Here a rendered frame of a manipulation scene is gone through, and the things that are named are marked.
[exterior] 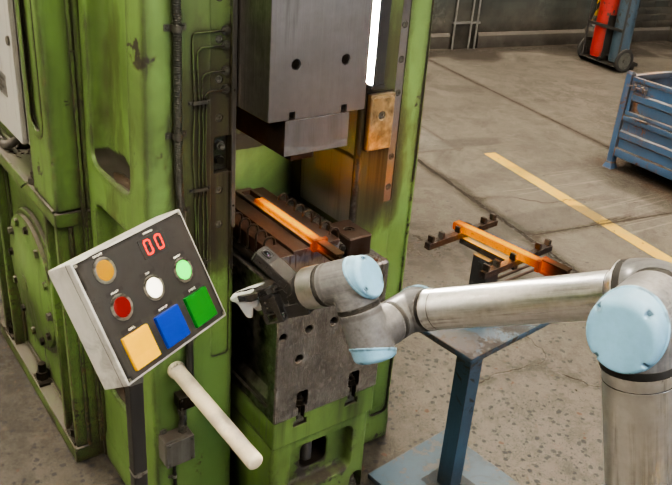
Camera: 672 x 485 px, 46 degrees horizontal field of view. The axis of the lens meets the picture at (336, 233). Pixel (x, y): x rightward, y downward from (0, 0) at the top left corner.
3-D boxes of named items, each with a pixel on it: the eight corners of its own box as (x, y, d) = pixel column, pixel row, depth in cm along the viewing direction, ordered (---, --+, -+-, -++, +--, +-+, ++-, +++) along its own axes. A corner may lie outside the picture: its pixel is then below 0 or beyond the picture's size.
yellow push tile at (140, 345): (162, 354, 170) (147, 323, 169) (138, 371, 164) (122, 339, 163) (156, 355, 171) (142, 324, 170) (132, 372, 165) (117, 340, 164)
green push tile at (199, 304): (218, 313, 186) (205, 285, 185) (198, 328, 180) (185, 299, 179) (212, 314, 187) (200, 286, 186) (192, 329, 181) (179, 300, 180)
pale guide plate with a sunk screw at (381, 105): (390, 147, 237) (396, 92, 230) (367, 152, 232) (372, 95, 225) (386, 145, 239) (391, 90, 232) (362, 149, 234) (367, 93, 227)
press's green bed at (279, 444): (362, 495, 270) (374, 384, 250) (269, 541, 250) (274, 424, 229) (277, 407, 310) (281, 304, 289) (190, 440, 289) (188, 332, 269)
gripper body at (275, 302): (262, 326, 170) (305, 318, 163) (247, 290, 169) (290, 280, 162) (282, 311, 177) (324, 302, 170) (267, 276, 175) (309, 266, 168)
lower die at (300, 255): (337, 262, 226) (340, 236, 223) (278, 279, 215) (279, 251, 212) (262, 208, 256) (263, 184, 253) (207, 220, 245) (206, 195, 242)
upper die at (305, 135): (347, 145, 211) (349, 111, 207) (283, 157, 200) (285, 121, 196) (265, 102, 241) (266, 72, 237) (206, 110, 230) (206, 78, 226)
